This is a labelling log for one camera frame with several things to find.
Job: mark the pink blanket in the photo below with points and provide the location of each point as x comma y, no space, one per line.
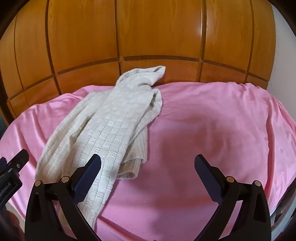
196,139

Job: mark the cream knitted sweater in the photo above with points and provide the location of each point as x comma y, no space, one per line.
108,129

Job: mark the wooden headboard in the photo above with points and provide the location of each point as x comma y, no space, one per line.
129,34

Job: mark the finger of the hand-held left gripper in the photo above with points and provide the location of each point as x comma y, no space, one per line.
19,158

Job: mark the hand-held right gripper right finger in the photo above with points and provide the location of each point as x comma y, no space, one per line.
205,178

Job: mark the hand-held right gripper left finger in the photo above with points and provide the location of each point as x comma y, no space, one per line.
86,178

